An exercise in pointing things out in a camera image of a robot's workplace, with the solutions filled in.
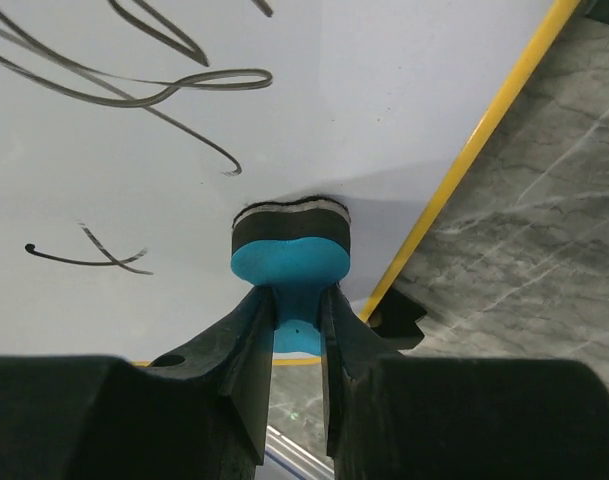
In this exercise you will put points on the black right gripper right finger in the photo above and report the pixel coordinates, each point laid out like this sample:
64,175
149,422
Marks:
392,416

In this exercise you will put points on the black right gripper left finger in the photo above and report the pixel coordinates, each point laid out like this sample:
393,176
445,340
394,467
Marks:
198,411

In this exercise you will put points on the blue bone-shaped eraser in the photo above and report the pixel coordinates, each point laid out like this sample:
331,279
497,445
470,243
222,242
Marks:
298,249

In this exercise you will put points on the black whiteboard clip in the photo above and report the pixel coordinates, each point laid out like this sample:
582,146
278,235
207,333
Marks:
396,318

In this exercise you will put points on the yellow-framed whiteboard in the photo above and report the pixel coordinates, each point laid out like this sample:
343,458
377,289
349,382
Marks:
133,132

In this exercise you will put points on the aluminium table edge rail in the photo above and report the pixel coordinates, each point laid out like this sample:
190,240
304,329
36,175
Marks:
284,459

